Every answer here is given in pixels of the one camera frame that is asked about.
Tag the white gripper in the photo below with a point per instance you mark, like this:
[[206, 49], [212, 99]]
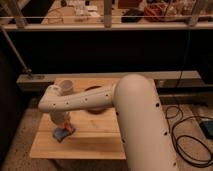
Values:
[[60, 119]]

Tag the orange pepper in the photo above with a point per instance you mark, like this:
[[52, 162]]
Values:
[[69, 127]]

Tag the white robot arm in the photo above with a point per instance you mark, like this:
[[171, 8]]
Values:
[[143, 127]]

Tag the wooden board table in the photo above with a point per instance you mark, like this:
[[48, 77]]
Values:
[[95, 137]]

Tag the metal diagonal pole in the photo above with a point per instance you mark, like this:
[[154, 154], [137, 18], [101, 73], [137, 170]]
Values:
[[26, 69]]

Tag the black power adapter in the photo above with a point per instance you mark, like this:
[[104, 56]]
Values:
[[207, 128]]

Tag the metal railing frame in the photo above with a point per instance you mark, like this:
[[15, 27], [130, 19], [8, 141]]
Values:
[[90, 15]]

